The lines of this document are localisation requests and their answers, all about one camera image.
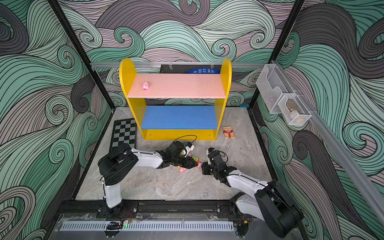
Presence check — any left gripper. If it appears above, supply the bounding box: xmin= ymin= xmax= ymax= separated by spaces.
xmin=170 ymin=156 xmax=199 ymax=170

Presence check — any pink toy pig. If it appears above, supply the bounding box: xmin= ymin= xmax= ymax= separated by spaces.
xmin=179 ymin=167 xmax=187 ymax=173
xmin=142 ymin=82 xmax=150 ymax=91

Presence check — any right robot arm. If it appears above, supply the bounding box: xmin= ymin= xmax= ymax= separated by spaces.
xmin=202 ymin=148 xmax=303 ymax=238

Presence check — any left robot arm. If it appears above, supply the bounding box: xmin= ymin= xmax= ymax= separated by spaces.
xmin=98 ymin=141 xmax=198 ymax=210

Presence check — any green orange flatbed truck toy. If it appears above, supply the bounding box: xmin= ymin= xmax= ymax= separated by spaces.
xmin=192 ymin=156 xmax=200 ymax=163

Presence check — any red patterned small box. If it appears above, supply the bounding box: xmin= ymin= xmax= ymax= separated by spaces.
xmin=223 ymin=126 xmax=235 ymax=139

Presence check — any yellow toy shelf unit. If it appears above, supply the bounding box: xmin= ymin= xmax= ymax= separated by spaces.
xmin=119 ymin=59 xmax=232 ymax=141

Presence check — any black white chessboard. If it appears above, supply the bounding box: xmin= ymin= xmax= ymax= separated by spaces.
xmin=110 ymin=118 xmax=137 ymax=151

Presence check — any blue oval basket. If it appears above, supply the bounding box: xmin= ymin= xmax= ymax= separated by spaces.
xmin=187 ymin=68 xmax=221 ymax=74

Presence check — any black panel behind shelf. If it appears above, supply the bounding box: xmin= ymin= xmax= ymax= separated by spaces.
xmin=160 ymin=65 xmax=222 ymax=74

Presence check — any small clear plastic bin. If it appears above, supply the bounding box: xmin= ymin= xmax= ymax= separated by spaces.
xmin=278 ymin=94 xmax=311 ymax=127

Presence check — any large clear plastic bin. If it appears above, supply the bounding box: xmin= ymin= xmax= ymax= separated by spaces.
xmin=256 ymin=64 xmax=294 ymax=114

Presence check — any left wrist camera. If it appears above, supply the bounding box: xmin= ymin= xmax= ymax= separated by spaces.
xmin=181 ymin=142 xmax=195 ymax=156

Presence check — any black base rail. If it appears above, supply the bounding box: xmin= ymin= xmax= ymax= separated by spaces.
xmin=58 ymin=200 xmax=255 ymax=220

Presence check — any white slotted cable duct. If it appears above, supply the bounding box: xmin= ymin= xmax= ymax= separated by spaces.
xmin=59 ymin=221 xmax=235 ymax=232

